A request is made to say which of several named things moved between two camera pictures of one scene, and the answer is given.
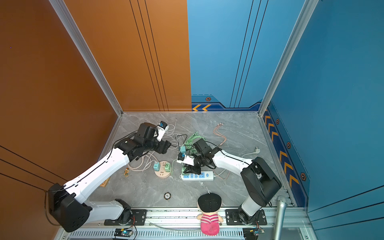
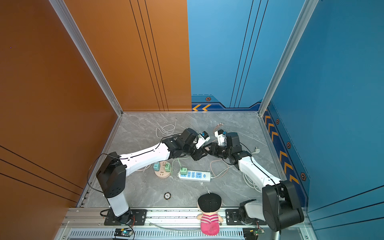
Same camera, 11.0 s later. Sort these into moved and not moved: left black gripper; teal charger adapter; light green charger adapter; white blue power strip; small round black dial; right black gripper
Moved: right black gripper; left black gripper
Not moved: teal charger adapter; light green charger adapter; small round black dial; white blue power strip
